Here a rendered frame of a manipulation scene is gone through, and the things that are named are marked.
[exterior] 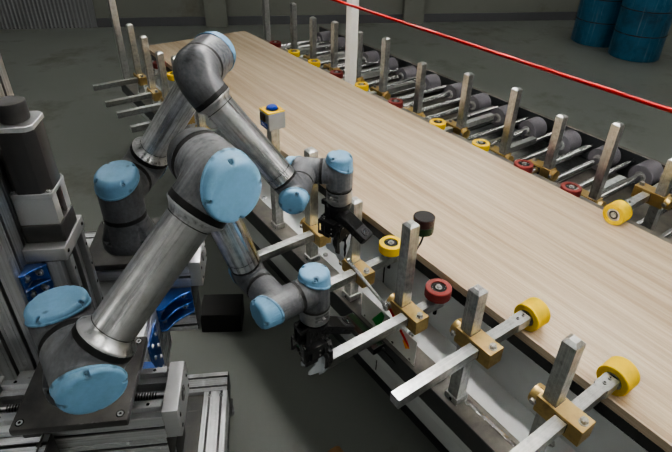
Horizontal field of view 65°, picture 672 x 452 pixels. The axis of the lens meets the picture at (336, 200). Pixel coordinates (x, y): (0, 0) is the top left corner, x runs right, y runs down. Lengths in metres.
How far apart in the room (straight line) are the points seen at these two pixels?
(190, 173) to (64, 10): 7.57
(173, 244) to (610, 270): 1.39
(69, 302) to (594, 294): 1.40
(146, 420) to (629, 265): 1.48
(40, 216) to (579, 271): 1.51
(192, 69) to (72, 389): 0.71
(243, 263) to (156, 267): 0.32
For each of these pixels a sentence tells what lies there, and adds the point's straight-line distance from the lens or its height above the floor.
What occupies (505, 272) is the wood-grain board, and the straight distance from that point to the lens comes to 1.75.
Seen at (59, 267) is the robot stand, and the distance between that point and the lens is 1.34.
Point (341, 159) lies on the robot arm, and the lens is 1.44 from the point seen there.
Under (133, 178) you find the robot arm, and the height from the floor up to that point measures 1.26.
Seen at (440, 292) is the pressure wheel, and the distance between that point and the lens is 1.62.
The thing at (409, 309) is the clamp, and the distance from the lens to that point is 1.60.
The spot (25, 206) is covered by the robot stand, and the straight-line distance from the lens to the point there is 1.30.
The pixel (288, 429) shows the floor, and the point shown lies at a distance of 2.38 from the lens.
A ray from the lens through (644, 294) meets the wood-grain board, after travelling 1.85.
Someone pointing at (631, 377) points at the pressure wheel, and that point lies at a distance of 1.48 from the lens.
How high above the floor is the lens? 1.97
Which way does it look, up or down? 33 degrees down
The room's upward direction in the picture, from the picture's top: 1 degrees clockwise
